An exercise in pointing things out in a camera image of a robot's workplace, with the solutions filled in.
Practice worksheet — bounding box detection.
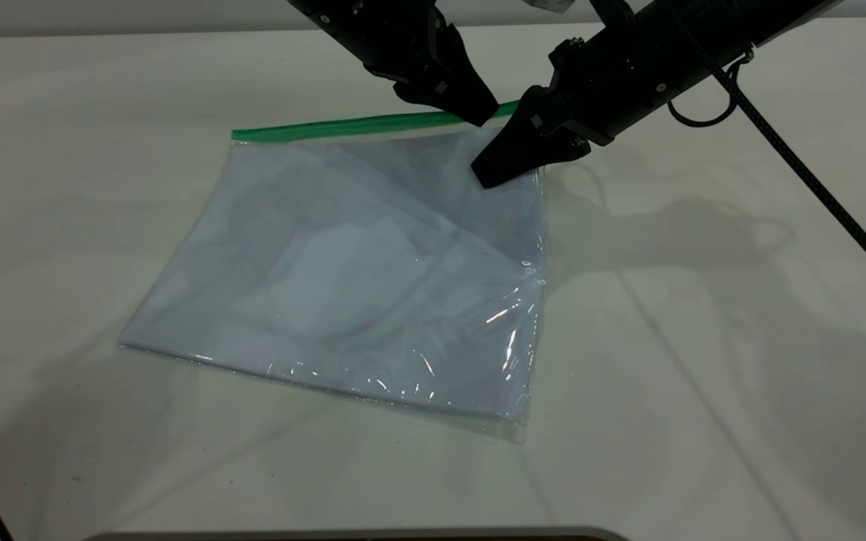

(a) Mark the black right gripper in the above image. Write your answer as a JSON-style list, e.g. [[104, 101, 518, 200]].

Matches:
[[470, 19, 716, 189]]

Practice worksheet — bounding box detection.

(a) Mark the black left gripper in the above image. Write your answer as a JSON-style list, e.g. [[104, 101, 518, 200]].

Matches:
[[286, 0, 501, 128]]

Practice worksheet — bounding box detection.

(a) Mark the clear zip bag green zipper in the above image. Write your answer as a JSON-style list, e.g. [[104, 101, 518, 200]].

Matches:
[[119, 100, 552, 445]]

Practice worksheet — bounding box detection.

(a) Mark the black looped cable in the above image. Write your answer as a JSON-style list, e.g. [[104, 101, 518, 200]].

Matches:
[[666, 44, 755, 128]]

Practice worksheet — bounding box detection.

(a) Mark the black braided cable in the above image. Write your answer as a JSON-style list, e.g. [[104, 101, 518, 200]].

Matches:
[[655, 0, 866, 305]]

